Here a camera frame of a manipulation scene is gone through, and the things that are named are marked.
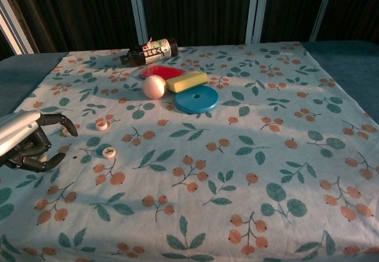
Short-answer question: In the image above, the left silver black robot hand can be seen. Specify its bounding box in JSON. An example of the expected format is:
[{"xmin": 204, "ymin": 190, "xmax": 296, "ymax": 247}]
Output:
[{"xmin": 0, "ymin": 110, "xmax": 79, "ymax": 173}]

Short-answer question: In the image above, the blue round disc with hole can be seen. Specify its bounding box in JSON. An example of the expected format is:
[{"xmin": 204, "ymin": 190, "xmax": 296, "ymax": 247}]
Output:
[{"xmin": 174, "ymin": 85, "xmax": 221, "ymax": 115}]

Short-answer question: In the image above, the white ball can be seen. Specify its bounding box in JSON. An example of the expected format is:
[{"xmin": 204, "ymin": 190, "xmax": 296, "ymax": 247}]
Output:
[{"xmin": 142, "ymin": 75, "xmax": 167, "ymax": 100}]

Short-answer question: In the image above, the dark sauce bottle with label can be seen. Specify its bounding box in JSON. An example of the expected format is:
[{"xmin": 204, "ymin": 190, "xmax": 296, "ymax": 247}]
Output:
[{"xmin": 120, "ymin": 37, "xmax": 178, "ymax": 66}]

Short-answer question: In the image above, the red rectangular pad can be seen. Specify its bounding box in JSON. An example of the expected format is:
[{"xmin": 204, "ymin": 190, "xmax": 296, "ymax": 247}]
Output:
[{"xmin": 139, "ymin": 65, "xmax": 185, "ymax": 81}]

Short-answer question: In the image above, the yellow sponge block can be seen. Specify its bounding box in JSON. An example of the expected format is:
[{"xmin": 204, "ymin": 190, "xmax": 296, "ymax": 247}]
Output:
[{"xmin": 165, "ymin": 71, "xmax": 209, "ymax": 94}]

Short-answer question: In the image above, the floral cherry print tablecloth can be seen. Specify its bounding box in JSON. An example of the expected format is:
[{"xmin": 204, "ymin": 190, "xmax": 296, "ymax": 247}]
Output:
[{"xmin": 0, "ymin": 43, "xmax": 379, "ymax": 262}]

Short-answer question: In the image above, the dark pleated curtain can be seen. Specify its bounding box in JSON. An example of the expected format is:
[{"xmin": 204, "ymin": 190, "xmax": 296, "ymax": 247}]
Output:
[{"xmin": 0, "ymin": 0, "xmax": 379, "ymax": 61}]

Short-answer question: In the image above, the white screen frame post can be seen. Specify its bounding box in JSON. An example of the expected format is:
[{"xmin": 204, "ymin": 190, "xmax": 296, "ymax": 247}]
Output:
[
  {"xmin": 309, "ymin": 0, "xmax": 337, "ymax": 41},
  {"xmin": 127, "ymin": 0, "xmax": 148, "ymax": 45},
  {"xmin": 0, "ymin": 0, "xmax": 41, "ymax": 55},
  {"xmin": 245, "ymin": 0, "xmax": 269, "ymax": 44}
]

